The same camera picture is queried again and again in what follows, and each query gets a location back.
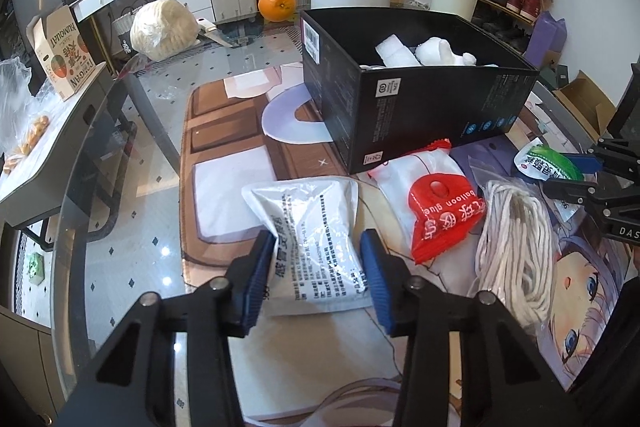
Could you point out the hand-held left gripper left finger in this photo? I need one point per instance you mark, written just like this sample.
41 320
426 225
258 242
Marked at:
257 277

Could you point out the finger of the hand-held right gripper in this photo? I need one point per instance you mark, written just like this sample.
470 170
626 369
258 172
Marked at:
582 162
570 191

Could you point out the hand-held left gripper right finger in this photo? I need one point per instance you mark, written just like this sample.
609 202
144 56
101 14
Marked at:
377 277

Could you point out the green and white pouch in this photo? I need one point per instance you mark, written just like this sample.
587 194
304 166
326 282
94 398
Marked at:
542 159

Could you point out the white printed soft packet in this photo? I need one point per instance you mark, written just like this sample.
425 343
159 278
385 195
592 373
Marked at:
315 227

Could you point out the red and white packet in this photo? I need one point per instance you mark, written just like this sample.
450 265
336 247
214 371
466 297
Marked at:
440 212

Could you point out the black cardboard box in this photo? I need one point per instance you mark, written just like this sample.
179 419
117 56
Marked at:
425 117

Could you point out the open brown cardboard box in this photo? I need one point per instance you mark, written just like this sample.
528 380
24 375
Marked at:
585 102

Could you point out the printed cartoon table mat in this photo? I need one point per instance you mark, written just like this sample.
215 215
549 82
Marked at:
225 197

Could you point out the purple box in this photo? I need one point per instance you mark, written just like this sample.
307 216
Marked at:
547 37

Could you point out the small green object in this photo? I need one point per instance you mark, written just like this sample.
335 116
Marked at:
36 268

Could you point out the white side table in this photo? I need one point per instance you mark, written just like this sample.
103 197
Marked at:
55 147

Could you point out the white wrapped round bundle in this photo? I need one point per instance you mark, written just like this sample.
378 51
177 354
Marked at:
162 29

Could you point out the orange fruit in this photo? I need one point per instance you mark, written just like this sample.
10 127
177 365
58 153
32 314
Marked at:
276 4

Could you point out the clear plastic bag of fruit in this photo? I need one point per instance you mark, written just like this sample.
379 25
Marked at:
20 122

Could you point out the wicker basket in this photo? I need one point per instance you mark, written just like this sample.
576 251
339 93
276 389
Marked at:
122 27

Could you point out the printed cardboard fruit box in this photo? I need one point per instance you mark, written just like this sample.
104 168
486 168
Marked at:
62 57

